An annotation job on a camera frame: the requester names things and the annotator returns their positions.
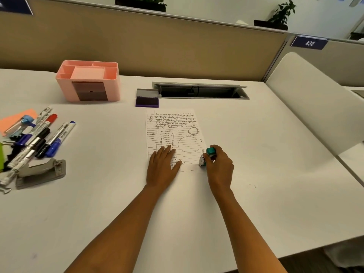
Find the beige partition panel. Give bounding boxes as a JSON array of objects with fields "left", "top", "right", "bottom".
[{"left": 0, "top": 0, "right": 364, "bottom": 87}]

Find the white curved side panel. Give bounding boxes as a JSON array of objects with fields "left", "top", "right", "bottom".
[{"left": 265, "top": 52, "right": 364, "bottom": 157}]

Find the pink desk organizer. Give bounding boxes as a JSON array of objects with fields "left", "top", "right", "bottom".
[{"left": 55, "top": 60, "right": 121, "bottom": 103}]

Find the person's right hand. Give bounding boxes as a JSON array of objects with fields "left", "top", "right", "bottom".
[{"left": 202, "top": 144, "right": 235, "bottom": 194}]

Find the blue cap white marker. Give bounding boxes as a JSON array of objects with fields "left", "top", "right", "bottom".
[
  {"left": 45, "top": 121, "right": 76, "bottom": 157},
  {"left": 15, "top": 106, "right": 53, "bottom": 147}
]

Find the black binder clip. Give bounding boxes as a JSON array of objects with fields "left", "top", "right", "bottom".
[{"left": 2, "top": 139, "right": 22, "bottom": 165}]

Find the black cap white marker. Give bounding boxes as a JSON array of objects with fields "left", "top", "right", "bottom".
[
  {"left": 35, "top": 123, "right": 69, "bottom": 159},
  {"left": 11, "top": 127, "right": 52, "bottom": 159}
]

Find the potted plant in black planter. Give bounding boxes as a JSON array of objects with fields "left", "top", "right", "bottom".
[
  {"left": 254, "top": 0, "right": 296, "bottom": 31},
  {"left": 115, "top": 0, "right": 168, "bottom": 13}
]

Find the person's left forearm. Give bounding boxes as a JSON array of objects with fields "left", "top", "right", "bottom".
[{"left": 64, "top": 185, "right": 160, "bottom": 273}]

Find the grey hole punch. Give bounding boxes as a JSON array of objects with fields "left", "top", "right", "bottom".
[{"left": 15, "top": 158, "right": 67, "bottom": 190}]

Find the blue desk number sign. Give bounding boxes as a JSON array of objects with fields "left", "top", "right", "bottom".
[
  {"left": 290, "top": 36, "right": 329, "bottom": 50},
  {"left": 0, "top": 0, "right": 34, "bottom": 16}
]

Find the orange sticky note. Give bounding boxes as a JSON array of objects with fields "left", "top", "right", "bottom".
[{"left": 0, "top": 108, "right": 38, "bottom": 137}]

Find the purple ink pad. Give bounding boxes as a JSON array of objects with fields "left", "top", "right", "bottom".
[{"left": 135, "top": 88, "right": 159, "bottom": 108}]

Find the long white marker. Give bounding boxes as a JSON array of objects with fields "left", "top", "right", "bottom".
[{"left": 0, "top": 138, "right": 46, "bottom": 186}]

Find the handwritten lined paper sheet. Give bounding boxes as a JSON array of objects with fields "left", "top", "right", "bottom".
[{"left": 146, "top": 109, "right": 207, "bottom": 172}]

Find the person's right forearm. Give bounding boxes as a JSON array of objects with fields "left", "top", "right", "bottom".
[{"left": 212, "top": 188, "right": 288, "bottom": 273}]

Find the red cap white marker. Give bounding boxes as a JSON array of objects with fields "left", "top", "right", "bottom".
[{"left": 25, "top": 113, "right": 58, "bottom": 141}]

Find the teal self-inking stamp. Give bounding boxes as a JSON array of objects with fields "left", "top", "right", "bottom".
[{"left": 199, "top": 147, "right": 217, "bottom": 167}]

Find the person's left hand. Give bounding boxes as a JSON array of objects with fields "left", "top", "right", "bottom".
[{"left": 146, "top": 145, "right": 182, "bottom": 191}]

